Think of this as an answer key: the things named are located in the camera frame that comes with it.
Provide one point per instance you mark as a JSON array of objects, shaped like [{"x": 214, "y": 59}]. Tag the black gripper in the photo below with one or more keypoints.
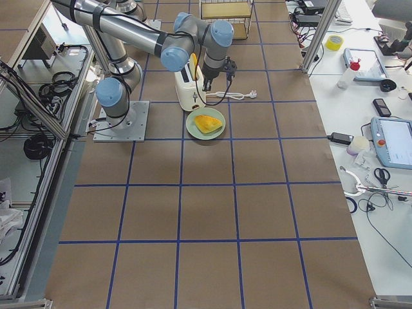
[{"x": 210, "y": 73}]

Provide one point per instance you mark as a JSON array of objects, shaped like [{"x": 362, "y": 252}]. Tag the white toaster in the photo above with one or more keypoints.
[{"x": 190, "y": 92}]

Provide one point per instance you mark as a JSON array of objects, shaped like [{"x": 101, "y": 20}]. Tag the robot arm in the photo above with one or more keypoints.
[
  {"x": 174, "y": 49},
  {"x": 133, "y": 8}
]

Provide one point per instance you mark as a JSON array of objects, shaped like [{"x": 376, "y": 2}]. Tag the toast slice in toaster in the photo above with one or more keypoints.
[{"x": 193, "y": 62}]

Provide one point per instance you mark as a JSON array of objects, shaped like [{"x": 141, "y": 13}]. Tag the green plate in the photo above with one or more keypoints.
[{"x": 195, "y": 132}]

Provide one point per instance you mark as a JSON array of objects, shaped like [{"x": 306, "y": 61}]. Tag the triangular golden bread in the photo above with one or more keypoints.
[{"x": 207, "y": 124}]

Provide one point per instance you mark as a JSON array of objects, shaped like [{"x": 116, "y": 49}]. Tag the yellow tape roll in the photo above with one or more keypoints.
[{"x": 334, "y": 42}]

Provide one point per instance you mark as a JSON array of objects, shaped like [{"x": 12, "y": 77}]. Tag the red capped bottle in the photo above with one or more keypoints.
[{"x": 349, "y": 75}]

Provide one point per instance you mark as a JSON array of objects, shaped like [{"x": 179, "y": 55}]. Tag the black power adapter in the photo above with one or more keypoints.
[{"x": 340, "y": 138}]

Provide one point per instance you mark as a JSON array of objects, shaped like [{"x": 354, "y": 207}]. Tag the blue teach pendant far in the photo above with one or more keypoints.
[{"x": 371, "y": 68}]

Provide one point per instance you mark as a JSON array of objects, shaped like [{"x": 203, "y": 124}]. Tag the blue teach pendant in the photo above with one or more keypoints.
[
  {"x": 371, "y": 68},
  {"x": 392, "y": 141}
]

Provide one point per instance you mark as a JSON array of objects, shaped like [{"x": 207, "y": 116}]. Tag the blue teach pendant near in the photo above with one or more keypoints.
[{"x": 392, "y": 141}]

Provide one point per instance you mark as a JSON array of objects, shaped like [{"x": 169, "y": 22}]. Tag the black scissors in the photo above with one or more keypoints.
[{"x": 382, "y": 175}]

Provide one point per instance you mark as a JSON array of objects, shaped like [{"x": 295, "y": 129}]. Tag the wire basket with checked cloth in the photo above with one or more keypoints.
[{"x": 237, "y": 12}]

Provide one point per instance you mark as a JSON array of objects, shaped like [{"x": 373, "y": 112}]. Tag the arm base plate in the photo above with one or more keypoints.
[{"x": 130, "y": 129}]

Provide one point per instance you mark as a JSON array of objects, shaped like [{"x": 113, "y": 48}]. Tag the aluminium frame post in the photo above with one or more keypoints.
[{"x": 326, "y": 19}]

